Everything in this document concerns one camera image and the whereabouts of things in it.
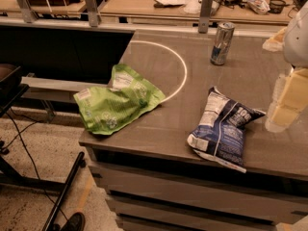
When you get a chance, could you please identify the metal bracket middle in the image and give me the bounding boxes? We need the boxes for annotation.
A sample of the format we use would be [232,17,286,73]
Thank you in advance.
[85,0,100,27]

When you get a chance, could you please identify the metal bracket right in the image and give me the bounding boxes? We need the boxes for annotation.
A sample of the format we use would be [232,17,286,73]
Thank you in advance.
[198,0,213,34]

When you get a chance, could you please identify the black round cup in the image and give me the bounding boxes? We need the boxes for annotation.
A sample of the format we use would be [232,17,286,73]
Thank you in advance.
[269,0,286,13]

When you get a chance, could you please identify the silver blue redbull can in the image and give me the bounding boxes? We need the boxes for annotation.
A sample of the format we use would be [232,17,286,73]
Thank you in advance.
[210,21,235,65]

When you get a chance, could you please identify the black stand frame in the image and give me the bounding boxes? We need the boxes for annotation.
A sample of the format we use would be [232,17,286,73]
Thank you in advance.
[0,63,87,231]

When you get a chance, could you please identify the black shoe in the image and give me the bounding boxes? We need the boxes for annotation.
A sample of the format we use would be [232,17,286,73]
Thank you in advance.
[60,212,86,231]

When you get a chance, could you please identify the metal bracket left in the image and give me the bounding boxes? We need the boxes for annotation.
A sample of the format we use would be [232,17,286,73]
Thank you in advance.
[16,0,38,23]

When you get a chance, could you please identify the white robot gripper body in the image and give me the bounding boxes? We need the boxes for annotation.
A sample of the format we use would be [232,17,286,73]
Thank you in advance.
[283,2,308,67]

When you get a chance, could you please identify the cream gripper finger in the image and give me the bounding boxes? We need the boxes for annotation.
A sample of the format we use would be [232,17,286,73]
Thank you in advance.
[269,68,308,127]
[263,27,286,52]

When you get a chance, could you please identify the grey drawer cabinet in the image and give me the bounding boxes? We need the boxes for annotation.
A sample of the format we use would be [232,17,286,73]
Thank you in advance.
[85,144,308,231]

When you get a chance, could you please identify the white papers on desk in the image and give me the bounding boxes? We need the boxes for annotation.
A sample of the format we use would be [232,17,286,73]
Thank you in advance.
[154,0,201,14]

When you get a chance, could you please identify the white snack packet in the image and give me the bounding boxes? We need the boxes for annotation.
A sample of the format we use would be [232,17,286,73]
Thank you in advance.
[246,0,270,14]

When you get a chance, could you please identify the green rice chip bag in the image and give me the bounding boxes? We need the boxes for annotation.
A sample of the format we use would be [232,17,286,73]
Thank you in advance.
[74,64,165,136]

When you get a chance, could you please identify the metal bracket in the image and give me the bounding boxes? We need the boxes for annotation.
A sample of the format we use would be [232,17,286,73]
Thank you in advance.
[85,0,100,27]
[16,0,38,23]
[198,0,213,34]

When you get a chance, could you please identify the blue white chip bag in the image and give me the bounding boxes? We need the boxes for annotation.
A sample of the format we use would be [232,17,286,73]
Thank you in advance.
[187,87,266,173]

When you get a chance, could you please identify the black cable on floor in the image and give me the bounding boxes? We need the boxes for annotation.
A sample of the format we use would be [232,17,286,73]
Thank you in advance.
[4,109,69,221]

